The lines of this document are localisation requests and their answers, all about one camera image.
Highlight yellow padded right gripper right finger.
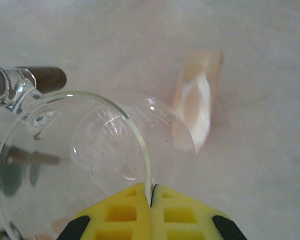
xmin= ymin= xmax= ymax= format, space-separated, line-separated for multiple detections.
xmin=149 ymin=183 xmax=248 ymax=240

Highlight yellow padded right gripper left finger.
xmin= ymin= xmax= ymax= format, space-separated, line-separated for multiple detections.
xmin=56 ymin=182 xmax=152 ymax=240

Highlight clear glass teapot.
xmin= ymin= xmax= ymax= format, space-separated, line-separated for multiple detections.
xmin=0 ymin=65 xmax=197 ymax=198

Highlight stacked white paper filters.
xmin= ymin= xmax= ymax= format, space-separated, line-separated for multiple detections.
xmin=182 ymin=74 xmax=212 ymax=151

